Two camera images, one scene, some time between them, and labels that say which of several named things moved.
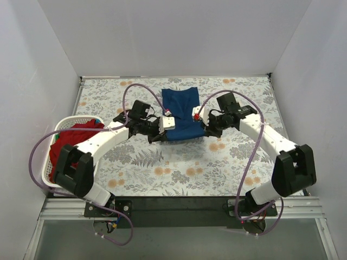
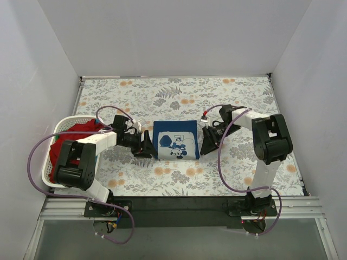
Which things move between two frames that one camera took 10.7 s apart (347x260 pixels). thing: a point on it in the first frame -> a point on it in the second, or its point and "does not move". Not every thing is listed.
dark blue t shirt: [179, 103] -> [176, 140]
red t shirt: [71, 138] does not move
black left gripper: [161, 134] -> [141, 144]
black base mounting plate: [181, 212] does not move
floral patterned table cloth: [183, 138] does not move
